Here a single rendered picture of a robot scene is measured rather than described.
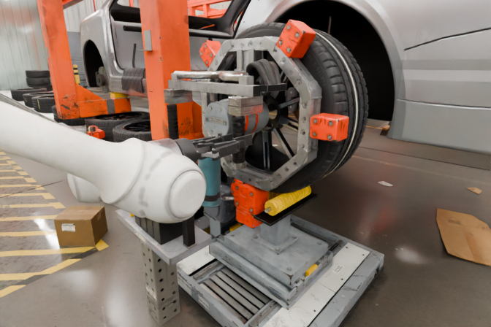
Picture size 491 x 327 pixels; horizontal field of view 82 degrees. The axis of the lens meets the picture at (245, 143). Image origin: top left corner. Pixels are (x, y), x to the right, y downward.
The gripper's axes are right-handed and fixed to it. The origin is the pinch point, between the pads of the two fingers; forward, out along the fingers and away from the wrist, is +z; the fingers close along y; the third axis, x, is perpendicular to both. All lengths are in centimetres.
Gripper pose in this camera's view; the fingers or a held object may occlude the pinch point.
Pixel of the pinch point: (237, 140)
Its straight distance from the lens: 78.6
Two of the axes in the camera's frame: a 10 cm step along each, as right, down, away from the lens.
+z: 7.0, -1.9, 6.9
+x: 0.0, -9.6, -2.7
